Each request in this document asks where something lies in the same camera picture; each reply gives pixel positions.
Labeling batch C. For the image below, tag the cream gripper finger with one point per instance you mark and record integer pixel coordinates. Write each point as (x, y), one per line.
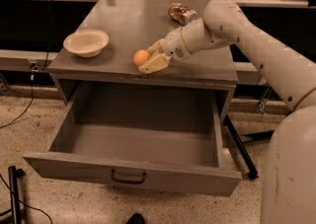
(155, 63)
(156, 47)

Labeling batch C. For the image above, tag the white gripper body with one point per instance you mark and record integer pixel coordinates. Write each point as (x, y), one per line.
(173, 45)

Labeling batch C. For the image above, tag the orange fruit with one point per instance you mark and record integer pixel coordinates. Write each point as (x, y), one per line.
(140, 57)

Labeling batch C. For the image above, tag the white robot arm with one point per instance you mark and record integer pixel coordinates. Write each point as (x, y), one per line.
(289, 187)

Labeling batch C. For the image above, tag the grey open top drawer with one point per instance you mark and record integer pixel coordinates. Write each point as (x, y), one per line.
(171, 134)

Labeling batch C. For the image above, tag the lying soda can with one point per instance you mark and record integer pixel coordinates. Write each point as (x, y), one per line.
(182, 13)

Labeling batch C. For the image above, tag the grey cabinet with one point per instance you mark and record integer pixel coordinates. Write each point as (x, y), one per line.
(133, 25)

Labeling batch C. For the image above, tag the white bowl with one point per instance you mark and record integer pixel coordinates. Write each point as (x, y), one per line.
(86, 43)

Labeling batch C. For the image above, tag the black stand leg right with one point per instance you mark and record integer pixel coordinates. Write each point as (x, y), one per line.
(240, 143)

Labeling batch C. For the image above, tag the black shoe tip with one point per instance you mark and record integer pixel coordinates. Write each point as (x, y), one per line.
(136, 218)

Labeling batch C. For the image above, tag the black stand left corner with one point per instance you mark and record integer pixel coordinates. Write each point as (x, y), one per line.
(13, 206)

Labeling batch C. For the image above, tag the black drawer handle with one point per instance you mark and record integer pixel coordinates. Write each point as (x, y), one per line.
(127, 181)

